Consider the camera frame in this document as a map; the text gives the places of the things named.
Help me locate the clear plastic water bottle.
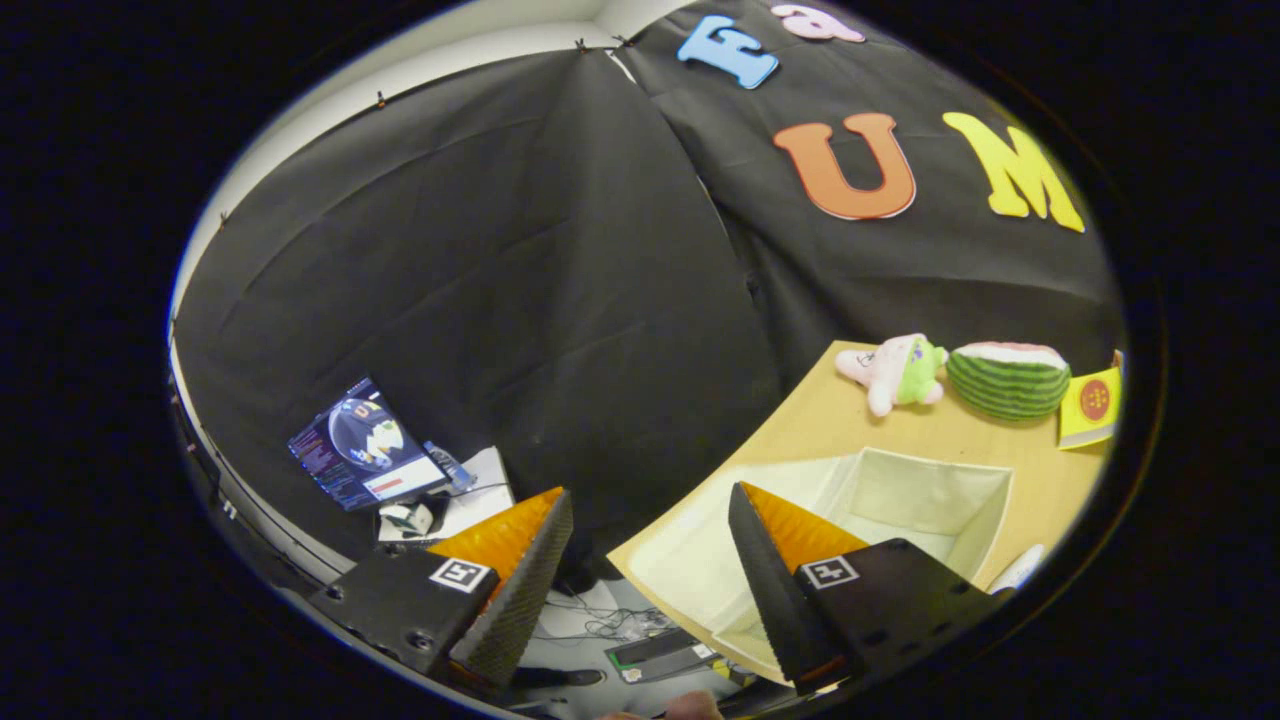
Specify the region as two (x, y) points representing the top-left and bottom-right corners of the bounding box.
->
(423, 440), (477, 493)

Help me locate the cream fabric storage box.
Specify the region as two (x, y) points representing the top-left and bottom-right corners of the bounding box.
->
(625, 447), (1014, 686)

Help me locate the black shoe on floor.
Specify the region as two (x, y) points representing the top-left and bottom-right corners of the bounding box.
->
(512, 667), (607, 691)

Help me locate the pink and green plush toy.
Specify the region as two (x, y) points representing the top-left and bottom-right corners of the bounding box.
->
(835, 333), (949, 418)

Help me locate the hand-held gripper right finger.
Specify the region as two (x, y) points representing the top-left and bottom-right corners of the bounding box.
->
(728, 482), (1011, 696)

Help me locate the black backdrop cloth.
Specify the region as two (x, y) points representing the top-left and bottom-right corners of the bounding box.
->
(172, 0), (1126, 601)

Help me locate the black and green flat device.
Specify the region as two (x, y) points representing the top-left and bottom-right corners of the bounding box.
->
(604, 628), (723, 686)

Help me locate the white and black small device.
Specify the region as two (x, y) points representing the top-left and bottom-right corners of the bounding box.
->
(378, 500), (451, 546)

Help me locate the open laptop computer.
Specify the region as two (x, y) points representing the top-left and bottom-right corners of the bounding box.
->
(288, 376), (451, 512)

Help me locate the white side table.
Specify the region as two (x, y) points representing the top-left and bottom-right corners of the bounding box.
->
(437, 446), (517, 541)

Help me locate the white striped canvas shoe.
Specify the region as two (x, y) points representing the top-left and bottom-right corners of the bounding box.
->
(988, 544), (1047, 594)

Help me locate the tangle of floor cables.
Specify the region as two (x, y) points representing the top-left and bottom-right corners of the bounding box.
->
(545, 590), (681, 643)

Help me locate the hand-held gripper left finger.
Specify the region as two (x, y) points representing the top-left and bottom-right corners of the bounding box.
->
(305, 487), (575, 701)

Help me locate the watermelon slice plush toy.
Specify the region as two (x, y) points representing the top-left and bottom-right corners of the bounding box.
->
(946, 341), (1072, 421)

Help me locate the yellow book with red circle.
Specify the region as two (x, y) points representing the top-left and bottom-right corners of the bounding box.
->
(1058, 365), (1124, 451)

